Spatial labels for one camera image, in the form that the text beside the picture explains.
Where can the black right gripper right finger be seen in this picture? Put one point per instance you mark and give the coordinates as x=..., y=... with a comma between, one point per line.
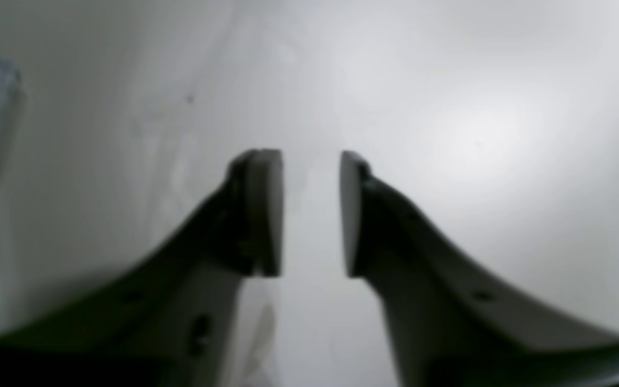
x=451, y=322

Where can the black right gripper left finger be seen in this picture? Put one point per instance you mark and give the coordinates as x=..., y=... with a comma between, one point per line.
x=166, y=322

